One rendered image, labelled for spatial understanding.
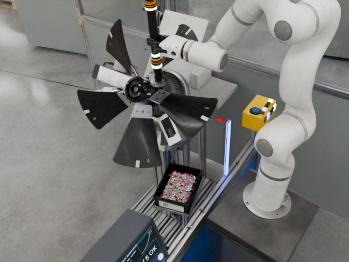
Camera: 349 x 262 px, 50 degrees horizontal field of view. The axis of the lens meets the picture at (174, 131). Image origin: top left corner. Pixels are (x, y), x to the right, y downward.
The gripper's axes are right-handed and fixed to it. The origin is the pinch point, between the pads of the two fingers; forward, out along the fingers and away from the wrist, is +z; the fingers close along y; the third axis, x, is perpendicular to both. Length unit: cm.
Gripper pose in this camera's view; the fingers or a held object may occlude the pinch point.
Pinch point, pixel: (154, 39)
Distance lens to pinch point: 154.5
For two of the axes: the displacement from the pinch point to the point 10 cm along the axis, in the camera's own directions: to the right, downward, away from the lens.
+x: -0.4, -7.3, -6.8
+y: 5.6, -5.8, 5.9
